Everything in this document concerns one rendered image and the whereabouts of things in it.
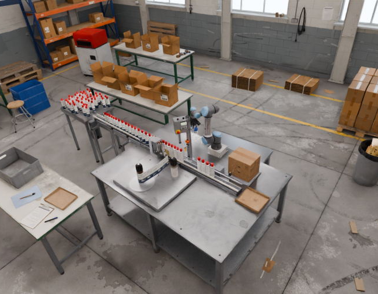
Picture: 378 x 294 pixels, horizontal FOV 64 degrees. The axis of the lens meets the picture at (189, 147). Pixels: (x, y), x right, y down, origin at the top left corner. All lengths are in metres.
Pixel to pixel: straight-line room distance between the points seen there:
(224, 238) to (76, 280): 1.94
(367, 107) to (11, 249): 6.02
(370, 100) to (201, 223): 3.97
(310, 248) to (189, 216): 1.71
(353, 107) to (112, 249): 4.70
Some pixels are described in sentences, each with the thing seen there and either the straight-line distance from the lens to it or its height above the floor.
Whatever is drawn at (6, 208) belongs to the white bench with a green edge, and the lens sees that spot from 4.20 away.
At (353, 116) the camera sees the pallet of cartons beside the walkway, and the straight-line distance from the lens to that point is 6.29.
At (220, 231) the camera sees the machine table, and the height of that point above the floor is 0.83.
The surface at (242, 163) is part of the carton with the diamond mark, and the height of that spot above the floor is 1.11.
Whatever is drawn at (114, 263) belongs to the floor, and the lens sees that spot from 4.15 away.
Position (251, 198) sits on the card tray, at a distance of 3.52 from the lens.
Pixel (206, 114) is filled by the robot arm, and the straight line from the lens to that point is 3.67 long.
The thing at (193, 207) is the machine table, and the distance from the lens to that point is 3.41.
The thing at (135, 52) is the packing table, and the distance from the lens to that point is 8.23.
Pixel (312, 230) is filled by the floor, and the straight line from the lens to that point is 4.46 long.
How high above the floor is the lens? 3.37
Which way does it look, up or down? 37 degrees down
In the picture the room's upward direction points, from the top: 4 degrees counter-clockwise
